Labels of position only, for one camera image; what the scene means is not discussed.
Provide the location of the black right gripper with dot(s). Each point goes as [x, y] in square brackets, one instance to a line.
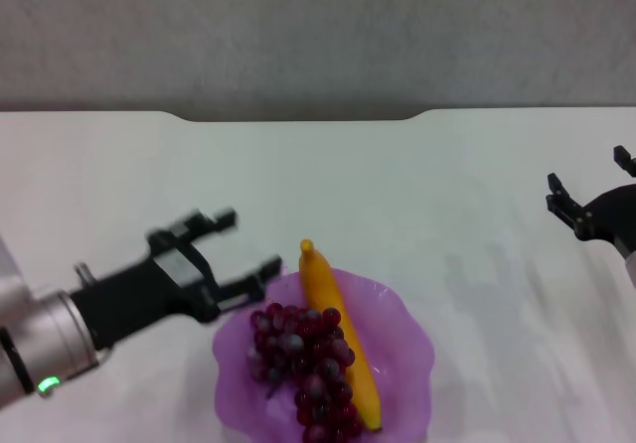
[608, 217]

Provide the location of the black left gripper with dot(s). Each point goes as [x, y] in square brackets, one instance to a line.
[149, 289]

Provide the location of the yellow banana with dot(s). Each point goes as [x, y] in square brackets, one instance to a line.
[328, 294]

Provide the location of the dark red grape bunch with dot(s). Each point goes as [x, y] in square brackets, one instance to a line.
[308, 358]

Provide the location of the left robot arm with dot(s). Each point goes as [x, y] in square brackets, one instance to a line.
[35, 334]

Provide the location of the purple wavy plastic plate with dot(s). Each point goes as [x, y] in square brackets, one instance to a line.
[397, 343]

